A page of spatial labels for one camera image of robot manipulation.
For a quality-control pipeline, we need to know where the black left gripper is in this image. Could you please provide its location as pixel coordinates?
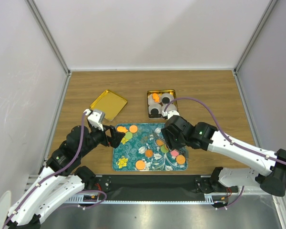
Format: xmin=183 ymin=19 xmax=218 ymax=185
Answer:
xmin=78 ymin=123 xmax=125 ymax=157

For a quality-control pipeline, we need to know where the black round sandwich cookie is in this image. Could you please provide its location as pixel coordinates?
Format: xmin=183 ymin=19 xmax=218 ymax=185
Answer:
xmin=162 ymin=95 xmax=171 ymax=104
xmin=151 ymin=108 xmax=159 ymax=115

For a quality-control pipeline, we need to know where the snowman cookie tin lid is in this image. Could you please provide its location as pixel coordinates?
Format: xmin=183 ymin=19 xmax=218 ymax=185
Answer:
xmin=90 ymin=90 xmax=128 ymax=121

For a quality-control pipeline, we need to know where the orange fish shaped cookie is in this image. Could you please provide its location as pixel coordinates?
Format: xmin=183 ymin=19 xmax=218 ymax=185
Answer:
xmin=116 ymin=126 xmax=128 ymax=133
xmin=152 ymin=93 xmax=161 ymax=103

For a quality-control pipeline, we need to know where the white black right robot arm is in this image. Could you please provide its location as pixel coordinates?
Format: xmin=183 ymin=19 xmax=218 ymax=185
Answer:
xmin=161 ymin=115 xmax=286 ymax=197

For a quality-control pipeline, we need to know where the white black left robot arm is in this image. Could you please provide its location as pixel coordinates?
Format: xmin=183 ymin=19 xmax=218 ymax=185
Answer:
xmin=3 ymin=124 xmax=125 ymax=229

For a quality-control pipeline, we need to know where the orange round sandwich cookie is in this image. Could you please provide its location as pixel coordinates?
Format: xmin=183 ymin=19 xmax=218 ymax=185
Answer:
xmin=156 ymin=139 xmax=164 ymax=146

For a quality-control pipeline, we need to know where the pink round sandwich cookie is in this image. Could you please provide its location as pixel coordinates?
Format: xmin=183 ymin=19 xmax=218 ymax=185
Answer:
xmin=170 ymin=150 xmax=179 ymax=157

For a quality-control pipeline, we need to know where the green round sandwich cookie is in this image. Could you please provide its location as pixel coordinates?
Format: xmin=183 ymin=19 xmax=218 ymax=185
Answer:
xmin=160 ymin=145 xmax=169 ymax=153

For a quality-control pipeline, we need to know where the white paper cupcake liner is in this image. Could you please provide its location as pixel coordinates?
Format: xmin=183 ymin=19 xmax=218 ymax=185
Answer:
xmin=161 ymin=93 xmax=174 ymax=101
xmin=147 ymin=94 xmax=161 ymax=105
xmin=148 ymin=104 xmax=162 ymax=115
xmin=162 ymin=104 xmax=177 ymax=116

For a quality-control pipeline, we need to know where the tan dotted round biscuit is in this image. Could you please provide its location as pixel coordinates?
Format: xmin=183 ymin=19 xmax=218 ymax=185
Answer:
xmin=176 ymin=155 xmax=186 ymax=165

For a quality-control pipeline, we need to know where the teal floral serving tray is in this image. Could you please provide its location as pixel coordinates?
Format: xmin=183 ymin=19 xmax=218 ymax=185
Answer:
xmin=112 ymin=123 xmax=188 ymax=172

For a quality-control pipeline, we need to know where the orange swirl round cookie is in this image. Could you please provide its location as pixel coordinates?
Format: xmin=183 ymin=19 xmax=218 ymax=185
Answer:
xmin=145 ymin=149 xmax=153 ymax=158

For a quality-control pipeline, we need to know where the square cookie tin box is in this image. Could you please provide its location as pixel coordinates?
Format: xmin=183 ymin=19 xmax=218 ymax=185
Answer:
xmin=146 ymin=90 xmax=178 ymax=119

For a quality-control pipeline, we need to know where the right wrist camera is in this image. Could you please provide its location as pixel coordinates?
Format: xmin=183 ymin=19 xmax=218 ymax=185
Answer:
xmin=162 ymin=110 xmax=180 ymax=119

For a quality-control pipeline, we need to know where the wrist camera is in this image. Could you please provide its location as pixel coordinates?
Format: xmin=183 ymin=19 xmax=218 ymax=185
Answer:
xmin=162 ymin=110 xmax=180 ymax=119
xmin=86 ymin=109 xmax=105 ymax=131

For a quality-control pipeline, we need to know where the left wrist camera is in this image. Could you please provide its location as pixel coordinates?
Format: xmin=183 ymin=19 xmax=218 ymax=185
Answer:
xmin=86 ymin=109 xmax=105 ymax=131

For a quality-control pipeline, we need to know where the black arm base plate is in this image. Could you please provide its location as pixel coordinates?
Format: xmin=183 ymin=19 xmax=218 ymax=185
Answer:
xmin=84 ymin=175 xmax=238 ymax=202

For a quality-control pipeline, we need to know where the white cable duct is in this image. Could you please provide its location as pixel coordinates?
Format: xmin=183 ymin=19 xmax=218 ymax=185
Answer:
xmin=63 ymin=193 xmax=215 ymax=205

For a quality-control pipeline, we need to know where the aluminium frame rail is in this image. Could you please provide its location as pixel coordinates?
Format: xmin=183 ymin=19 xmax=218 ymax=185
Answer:
xmin=26 ymin=174 xmax=285 ymax=197

